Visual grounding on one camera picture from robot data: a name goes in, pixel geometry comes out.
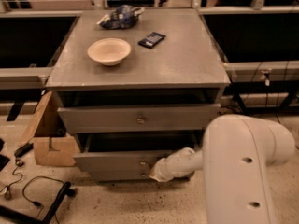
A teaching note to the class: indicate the white gripper with yellow tape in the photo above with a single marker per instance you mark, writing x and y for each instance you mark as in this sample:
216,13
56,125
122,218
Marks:
167,167

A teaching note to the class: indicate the grey drawer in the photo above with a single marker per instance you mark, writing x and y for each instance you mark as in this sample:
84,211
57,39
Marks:
137,118
109,176
109,152

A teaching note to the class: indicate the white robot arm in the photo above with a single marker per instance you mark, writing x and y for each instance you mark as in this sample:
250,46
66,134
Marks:
236,151

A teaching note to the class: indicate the grey top drawer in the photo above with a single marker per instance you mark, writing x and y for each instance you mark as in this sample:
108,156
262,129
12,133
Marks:
137,118

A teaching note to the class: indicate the grey bottom drawer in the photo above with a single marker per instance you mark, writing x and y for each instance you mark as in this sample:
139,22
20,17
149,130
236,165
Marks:
109,176

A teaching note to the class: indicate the grey wooden drawer cabinet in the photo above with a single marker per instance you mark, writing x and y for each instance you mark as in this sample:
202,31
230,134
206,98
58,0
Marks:
183,69

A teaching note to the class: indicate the brown cardboard box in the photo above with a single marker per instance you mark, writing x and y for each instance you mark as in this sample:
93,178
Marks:
52,145

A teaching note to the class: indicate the black table leg right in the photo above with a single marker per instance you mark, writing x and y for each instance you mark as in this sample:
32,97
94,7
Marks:
241,104

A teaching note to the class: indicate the white ceramic bowl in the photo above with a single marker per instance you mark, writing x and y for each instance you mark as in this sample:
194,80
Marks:
109,51

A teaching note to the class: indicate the dark blue snack packet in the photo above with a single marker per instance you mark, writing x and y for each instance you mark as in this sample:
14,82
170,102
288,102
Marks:
151,40

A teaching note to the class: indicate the black stapler on floor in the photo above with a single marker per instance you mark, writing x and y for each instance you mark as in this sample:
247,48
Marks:
23,150

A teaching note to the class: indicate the blue white chip bag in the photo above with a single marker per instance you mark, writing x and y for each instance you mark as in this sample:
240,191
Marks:
123,17

